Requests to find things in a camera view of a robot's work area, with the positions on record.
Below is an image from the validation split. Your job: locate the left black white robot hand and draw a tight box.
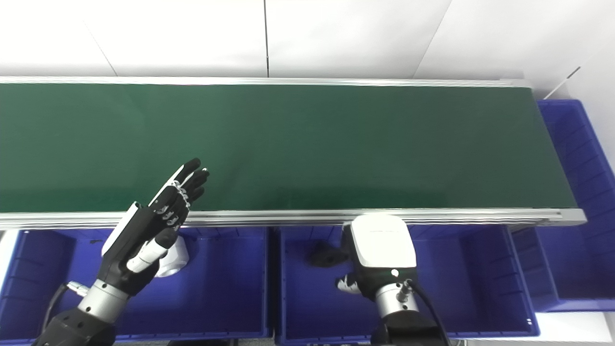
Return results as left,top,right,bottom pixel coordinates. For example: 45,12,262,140
98,157,211,297

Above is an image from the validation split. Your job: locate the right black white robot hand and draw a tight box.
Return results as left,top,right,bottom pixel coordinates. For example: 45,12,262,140
335,212,418,302

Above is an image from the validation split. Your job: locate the black flanged metal part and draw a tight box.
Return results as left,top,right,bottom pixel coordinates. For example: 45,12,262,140
307,241,350,269

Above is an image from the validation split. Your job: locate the white block part with hole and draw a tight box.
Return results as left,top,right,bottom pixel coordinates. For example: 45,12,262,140
155,235,191,279

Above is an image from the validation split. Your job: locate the blue plastic bin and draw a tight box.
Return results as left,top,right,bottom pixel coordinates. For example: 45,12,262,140
511,99,615,313
274,224,541,346
0,228,273,345

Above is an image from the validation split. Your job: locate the green conveyor belt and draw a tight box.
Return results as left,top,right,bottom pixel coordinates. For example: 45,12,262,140
0,83,578,213
0,76,588,231

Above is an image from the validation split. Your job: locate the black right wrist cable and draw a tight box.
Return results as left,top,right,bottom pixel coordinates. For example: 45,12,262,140
405,279,453,346

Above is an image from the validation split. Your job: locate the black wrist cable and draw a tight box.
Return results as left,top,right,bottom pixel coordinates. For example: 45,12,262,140
41,281,90,338
405,279,453,346

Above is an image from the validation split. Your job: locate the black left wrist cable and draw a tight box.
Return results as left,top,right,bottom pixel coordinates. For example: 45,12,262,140
41,281,90,338

